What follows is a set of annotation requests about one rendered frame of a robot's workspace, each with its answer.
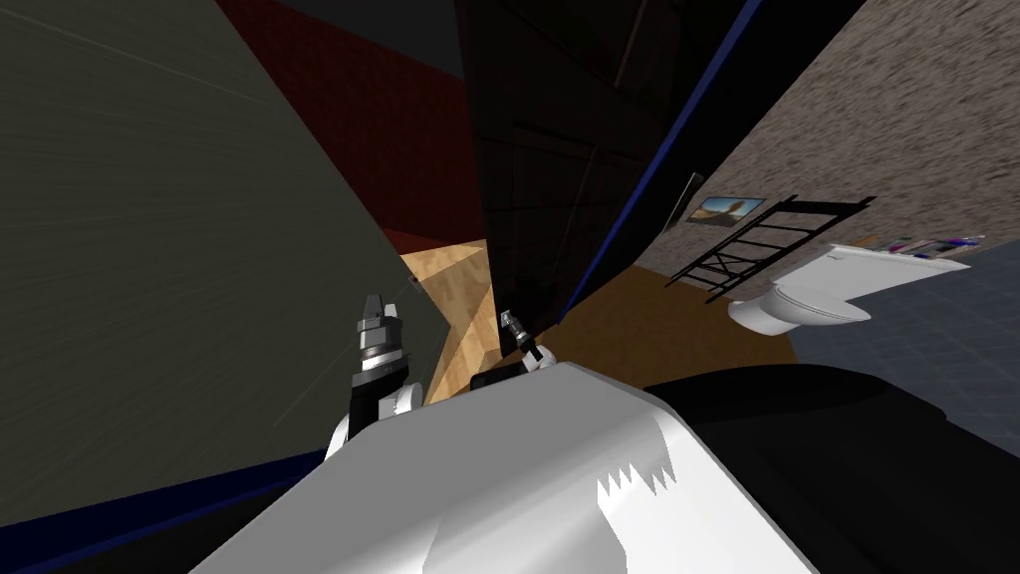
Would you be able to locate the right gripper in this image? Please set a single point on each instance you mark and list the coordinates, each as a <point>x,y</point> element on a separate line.
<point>515,330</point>

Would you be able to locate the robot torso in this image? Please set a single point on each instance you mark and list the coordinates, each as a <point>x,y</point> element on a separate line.
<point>510,478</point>

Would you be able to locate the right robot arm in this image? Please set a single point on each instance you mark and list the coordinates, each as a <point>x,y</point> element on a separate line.
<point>805,454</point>

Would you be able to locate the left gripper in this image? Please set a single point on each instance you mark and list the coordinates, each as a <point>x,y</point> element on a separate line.
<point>379,335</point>

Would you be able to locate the black ladder towel rack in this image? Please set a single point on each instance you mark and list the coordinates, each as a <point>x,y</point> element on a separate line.
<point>753,247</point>

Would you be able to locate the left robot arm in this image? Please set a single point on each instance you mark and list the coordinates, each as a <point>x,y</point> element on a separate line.
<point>374,402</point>

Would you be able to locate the dark panelled door leaf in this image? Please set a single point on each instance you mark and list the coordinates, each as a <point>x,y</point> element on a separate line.
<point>550,159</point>

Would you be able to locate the framed landscape picture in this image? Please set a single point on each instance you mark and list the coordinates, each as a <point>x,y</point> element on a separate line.
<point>723,210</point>

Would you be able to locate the white toilet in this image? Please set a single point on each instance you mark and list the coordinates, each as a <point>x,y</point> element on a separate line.
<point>805,299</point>

